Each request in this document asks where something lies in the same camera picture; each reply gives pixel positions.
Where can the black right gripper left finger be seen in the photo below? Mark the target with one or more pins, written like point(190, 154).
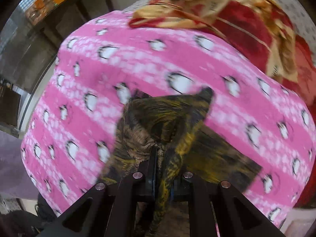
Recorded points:
point(109, 210)

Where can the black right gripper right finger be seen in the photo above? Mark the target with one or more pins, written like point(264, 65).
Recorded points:
point(220, 209)

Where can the brown batik patterned garment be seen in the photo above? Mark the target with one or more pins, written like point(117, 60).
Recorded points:
point(175, 126)

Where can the pink penguin bed sheet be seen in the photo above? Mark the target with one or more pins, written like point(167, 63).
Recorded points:
point(101, 66)

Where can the red orange floral blanket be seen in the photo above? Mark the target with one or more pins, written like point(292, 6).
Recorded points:
point(259, 29)

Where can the grey floral pillow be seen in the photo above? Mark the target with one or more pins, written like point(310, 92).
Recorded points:
point(304, 26)

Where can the dark wooden side table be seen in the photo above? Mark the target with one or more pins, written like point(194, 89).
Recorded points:
point(49, 26)

